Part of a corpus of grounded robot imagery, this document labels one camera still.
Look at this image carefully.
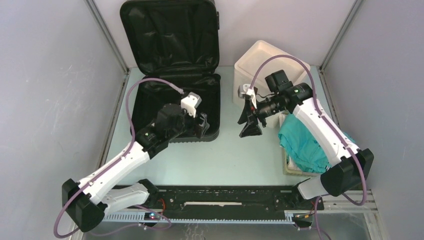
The black ribbed hard-shell suitcase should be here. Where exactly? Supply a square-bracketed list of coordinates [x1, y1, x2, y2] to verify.
[119, 0, 221, 142]

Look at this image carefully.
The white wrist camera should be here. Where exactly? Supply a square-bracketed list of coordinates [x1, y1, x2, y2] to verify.
[180, 92, 202, 118]
[237, 84, 257, 109]

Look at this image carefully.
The light teal bottom garment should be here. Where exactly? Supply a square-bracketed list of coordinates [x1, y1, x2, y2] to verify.
[277, 114, 357, 175]

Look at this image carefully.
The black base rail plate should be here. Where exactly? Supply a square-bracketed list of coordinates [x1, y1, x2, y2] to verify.
[142, 185, 324, 222]

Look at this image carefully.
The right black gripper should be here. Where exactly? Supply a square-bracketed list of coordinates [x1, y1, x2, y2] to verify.
[238, 94, 286, 138]

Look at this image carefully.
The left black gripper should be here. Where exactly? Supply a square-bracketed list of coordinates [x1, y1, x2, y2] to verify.
[167, 106, 209, 140]

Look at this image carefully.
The pale yellow perforated basket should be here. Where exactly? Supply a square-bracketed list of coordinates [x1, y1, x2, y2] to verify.
[281, 146, 331, 177]

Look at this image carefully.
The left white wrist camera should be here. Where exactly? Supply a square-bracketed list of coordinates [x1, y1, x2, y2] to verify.
[180, 92, 202, 118]

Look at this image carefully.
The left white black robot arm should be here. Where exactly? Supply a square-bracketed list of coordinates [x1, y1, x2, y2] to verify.
[61, 103, 210, 233]

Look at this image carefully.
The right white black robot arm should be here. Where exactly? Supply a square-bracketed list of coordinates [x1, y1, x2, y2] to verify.
[237, 70, 374, 209]

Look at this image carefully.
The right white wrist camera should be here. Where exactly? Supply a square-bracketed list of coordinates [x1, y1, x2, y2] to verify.
[237, 84, 257, 109]

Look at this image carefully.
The white drawer unit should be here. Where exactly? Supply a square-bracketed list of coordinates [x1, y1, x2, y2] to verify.
[232, 40, 307, 109]

